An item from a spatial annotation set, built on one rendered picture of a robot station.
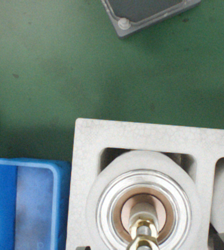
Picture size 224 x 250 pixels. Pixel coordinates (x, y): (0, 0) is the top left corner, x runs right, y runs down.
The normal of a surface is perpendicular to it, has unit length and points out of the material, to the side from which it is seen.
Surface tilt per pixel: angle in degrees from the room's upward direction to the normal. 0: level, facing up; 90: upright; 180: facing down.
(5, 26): 0
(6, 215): 88
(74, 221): 0
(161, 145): 0
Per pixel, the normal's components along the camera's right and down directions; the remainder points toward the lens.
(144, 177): -0.09, 0.04
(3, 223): 0.99, 0.06
